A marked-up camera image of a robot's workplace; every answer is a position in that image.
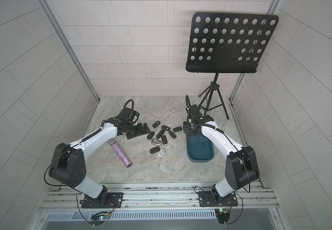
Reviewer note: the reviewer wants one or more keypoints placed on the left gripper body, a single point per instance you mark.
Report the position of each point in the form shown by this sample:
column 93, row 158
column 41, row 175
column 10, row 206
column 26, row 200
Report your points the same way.
column 133, row 130

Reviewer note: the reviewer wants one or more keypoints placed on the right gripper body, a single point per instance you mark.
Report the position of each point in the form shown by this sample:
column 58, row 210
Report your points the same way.
column 189, row 128

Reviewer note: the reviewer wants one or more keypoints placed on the black chrome key fob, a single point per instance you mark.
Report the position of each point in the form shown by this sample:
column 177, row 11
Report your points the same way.
column 172, row 134

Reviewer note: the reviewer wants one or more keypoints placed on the teal storage tray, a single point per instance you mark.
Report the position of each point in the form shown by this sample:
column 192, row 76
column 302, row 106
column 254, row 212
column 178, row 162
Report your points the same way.
column 199, row 148

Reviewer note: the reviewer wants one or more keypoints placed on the black key fob bottom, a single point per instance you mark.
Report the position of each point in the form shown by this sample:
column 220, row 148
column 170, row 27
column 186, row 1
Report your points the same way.
column 155, row 150

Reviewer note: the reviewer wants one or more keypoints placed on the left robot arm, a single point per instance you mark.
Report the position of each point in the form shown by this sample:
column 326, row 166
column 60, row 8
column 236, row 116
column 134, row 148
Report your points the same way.
column 68, row 163

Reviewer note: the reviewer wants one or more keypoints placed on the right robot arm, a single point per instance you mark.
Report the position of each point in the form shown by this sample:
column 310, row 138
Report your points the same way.
column 241, row 166

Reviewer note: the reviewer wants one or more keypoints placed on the silver BMW key fob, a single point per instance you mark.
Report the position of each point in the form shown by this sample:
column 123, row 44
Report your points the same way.
column 156, row 142

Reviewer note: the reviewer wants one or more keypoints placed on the black VW key top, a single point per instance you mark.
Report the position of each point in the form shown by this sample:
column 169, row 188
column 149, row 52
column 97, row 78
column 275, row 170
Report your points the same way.
column 156, row 124

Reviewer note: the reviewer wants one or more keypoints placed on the white key fob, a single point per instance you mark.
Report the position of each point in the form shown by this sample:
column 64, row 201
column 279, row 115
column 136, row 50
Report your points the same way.
column 161, row 152

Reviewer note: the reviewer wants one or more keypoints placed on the purple glitter tube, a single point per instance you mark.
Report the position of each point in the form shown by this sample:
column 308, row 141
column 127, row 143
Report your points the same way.
column 120, row 152

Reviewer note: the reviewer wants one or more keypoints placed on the black music stand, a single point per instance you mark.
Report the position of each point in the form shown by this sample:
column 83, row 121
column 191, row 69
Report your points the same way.
column 228, row 42

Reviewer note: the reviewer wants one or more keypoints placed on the right circuit board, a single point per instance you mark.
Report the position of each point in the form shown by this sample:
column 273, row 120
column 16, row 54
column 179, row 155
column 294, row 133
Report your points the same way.
column 223, row 215

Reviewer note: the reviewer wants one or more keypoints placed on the circuit board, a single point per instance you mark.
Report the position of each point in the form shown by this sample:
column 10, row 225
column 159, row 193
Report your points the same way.
column 99, row 218
column 223, row 215

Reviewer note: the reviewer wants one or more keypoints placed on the left circuit board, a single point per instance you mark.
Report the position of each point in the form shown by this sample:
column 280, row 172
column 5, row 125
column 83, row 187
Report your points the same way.
column 99, row 218

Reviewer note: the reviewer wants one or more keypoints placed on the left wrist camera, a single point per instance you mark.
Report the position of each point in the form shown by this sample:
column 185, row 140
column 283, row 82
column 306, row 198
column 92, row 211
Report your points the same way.
column 129, row 115

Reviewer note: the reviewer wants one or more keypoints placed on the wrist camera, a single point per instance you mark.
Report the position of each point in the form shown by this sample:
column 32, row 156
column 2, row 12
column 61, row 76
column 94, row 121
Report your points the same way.
column 129, row 115
column 193, row 112

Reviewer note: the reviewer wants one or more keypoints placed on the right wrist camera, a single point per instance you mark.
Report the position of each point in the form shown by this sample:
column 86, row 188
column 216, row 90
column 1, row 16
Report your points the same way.
column 193, row 112

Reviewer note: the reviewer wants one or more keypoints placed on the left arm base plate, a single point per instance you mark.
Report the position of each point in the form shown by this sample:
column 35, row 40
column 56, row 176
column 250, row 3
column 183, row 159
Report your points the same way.
column 108, row 200

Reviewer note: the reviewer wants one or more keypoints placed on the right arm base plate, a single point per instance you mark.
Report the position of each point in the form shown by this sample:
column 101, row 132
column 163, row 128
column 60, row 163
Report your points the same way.
column 207, row 199

